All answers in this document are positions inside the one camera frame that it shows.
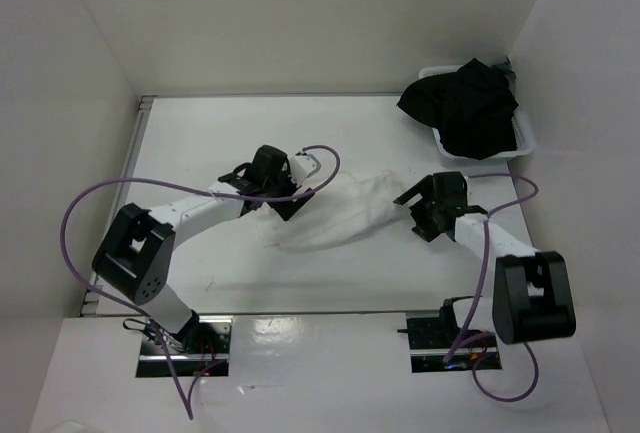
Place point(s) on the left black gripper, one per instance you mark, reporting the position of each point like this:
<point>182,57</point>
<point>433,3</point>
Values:
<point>286,208</point>

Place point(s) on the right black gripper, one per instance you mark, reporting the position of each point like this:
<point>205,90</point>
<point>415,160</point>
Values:
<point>425,229</point>

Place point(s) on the white skirt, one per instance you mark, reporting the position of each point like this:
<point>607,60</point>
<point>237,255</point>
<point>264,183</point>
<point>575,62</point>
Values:
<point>350,208</point>

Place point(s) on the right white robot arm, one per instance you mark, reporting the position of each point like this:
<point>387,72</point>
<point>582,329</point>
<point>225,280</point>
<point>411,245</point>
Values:
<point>531,299</point>

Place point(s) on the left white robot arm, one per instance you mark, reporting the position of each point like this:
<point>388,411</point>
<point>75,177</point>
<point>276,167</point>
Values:
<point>135,255</point>

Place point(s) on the black skirt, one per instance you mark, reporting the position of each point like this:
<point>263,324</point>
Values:
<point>472,109</point>

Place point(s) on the white plastic basket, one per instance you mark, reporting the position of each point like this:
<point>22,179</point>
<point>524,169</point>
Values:
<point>525,144</point>

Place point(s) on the grey garment in basket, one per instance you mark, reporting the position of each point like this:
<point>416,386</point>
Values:
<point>506,69</point>

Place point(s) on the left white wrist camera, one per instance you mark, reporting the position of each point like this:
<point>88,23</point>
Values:
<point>302,166</point>

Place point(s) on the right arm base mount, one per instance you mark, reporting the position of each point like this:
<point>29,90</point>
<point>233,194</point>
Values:
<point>430,335</point>

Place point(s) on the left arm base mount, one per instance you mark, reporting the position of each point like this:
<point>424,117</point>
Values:
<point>208,351</point>

